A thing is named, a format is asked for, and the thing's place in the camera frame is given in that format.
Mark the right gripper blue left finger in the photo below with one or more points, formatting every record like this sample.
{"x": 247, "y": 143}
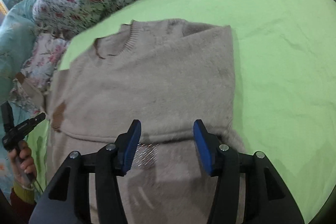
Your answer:
{"x": 114, "y": 160}

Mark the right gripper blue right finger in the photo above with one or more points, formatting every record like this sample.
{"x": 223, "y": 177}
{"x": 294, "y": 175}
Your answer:
{"x": 221, "y": 161}

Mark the beige knitted sweater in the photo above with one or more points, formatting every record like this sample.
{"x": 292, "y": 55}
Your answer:
{"x": 166, "y": 74}

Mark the left hand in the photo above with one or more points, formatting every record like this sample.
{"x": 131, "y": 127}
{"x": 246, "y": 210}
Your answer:
{"x": 23, "y": 166}

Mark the red yellow left sleeve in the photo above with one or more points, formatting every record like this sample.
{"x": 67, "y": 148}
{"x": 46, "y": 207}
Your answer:
{"x": 22, "y": 200}

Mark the pink floral ruffled pillow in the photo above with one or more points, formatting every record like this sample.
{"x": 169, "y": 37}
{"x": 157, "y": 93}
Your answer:
{"x": 48, "y": 50}

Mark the teal floral pillow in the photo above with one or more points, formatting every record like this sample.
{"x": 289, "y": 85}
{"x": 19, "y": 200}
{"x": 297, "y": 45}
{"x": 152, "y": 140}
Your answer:
{"x": 18, "y": 35}

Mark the light green bed sheet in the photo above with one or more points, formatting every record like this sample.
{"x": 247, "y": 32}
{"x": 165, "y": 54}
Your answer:
{"x": 285, "y": 80}

